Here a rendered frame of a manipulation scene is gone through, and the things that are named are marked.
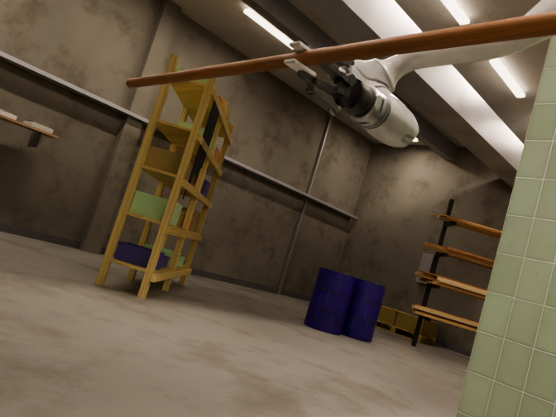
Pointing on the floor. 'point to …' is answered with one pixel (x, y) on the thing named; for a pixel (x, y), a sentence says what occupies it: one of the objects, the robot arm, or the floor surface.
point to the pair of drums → (344, 305)
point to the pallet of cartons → (400, 320)
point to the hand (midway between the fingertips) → (302, 59)
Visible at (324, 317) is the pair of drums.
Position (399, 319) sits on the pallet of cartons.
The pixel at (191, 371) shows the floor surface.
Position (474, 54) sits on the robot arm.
